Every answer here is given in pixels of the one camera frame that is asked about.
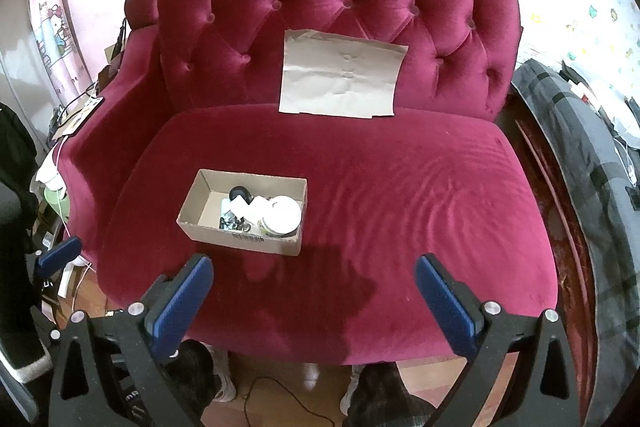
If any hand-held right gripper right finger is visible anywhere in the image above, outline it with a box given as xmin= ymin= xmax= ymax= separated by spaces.
xmin=415 ymin=254 xmax=581 ymax=427

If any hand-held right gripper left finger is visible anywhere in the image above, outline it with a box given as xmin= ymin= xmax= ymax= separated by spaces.
xmin=47 ymin=253 xmax=216 ymax=427

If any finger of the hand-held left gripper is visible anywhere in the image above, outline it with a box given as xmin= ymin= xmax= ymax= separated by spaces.
xmin=31 ymin=236 xmax=83 ymax=288

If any cardboard box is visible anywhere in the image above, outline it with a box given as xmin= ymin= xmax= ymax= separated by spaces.
xmin=176 ymin=169 xmax=308 ymax=257

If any metal keychain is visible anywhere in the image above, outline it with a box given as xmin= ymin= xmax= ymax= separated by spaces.
xmin=217 ymin=212 xmax=253 ymax=234

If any cotton swab container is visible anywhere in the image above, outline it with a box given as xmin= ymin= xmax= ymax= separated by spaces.
xmin=260 ymin=196 xmax=303 ymax=238

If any light green bottle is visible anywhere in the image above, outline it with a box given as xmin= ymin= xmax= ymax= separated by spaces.
xmin=44 ymin=184 xmax=68 ymax=212

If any person's left leg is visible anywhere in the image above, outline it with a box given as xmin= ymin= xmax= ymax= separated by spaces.
xmin=167 ymin=339 xmax=223 ymax=427

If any person's leg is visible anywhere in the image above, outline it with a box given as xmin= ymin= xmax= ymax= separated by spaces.
xmin=167 ymin=339 xmax=223 ymax=427
xmin=345 ymin=363 xmax=436 ymax=427

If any person's right leg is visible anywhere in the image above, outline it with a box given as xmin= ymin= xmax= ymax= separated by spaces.
xmin=345 ymin=363 xmax=436 ymax=427

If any black jacket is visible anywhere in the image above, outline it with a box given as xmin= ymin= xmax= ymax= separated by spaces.
xmin=0 ymin=102 xmax=38 ymax=192

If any beige card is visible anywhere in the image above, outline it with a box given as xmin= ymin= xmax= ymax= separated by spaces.
xmin=64 ymin=96 xmax=104 ymax=136

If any red velvet sofa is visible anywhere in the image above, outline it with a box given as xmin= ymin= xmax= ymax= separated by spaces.
xmin=62 ymin=0 xmax=560 ymax=365

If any brown carton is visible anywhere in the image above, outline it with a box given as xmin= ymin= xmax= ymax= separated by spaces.
xmin=102 ymin=47 xmax=123 ymax=82

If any grey plaid blanket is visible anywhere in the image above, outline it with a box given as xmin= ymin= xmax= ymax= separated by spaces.
xmin=510 ymin=57 xmax=640 ymax=383

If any cartoon print curtain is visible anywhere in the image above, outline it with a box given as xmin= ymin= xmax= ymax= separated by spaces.
xmin=27 ymin=0 xmax=81 ymax=78

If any brown paper sheet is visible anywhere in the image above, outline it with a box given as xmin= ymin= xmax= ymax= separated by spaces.
xmin=278 ymin=28 xmax=408 ymax=118

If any white cable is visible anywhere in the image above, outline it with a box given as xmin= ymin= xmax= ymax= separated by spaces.
xmin=50 ymin=142 xmax=96 ymax=273

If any thin black floor cable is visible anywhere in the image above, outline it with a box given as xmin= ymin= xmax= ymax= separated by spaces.
xmin=244 ymin=376 xmax=347 ymax=419

